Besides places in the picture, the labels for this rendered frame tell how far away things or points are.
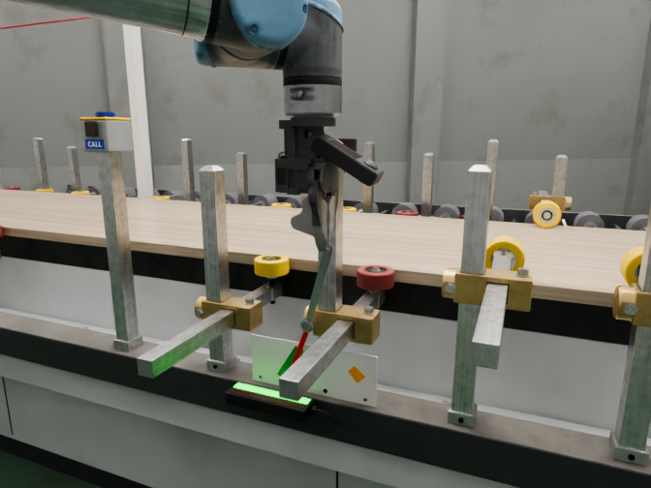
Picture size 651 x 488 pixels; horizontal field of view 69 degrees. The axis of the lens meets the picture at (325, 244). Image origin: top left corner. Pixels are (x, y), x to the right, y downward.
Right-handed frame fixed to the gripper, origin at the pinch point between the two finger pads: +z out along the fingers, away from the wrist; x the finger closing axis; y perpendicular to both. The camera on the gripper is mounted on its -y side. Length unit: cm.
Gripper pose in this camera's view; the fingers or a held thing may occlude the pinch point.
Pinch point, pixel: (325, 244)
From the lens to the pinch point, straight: 78.1
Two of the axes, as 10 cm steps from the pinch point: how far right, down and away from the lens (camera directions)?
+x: -3.8, 2.1, -9.0
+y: -9.2, -0.9, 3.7
